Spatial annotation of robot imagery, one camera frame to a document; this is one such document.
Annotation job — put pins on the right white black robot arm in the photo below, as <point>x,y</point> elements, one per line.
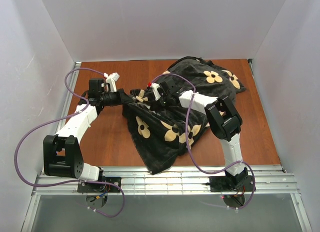
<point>223,119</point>

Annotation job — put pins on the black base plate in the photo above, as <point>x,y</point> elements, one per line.
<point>224,184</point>
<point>85,187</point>

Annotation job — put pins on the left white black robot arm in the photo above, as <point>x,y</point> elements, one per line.
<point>62,153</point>

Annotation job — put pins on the black floral plush pillowcase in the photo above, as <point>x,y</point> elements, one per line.
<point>162,134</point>

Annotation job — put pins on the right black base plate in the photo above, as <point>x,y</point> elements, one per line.
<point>224,184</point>

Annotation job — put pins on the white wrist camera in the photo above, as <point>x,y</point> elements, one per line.
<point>110,81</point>
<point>153,91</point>

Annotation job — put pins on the aluminium rail frame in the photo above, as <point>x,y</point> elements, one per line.
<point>179,198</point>

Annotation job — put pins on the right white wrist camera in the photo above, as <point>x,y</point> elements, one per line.
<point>153,91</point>

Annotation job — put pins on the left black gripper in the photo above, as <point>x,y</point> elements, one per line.
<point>121,95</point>

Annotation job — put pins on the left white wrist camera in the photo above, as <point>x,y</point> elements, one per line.
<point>110,81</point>

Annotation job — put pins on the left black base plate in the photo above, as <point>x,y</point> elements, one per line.
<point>85,187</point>

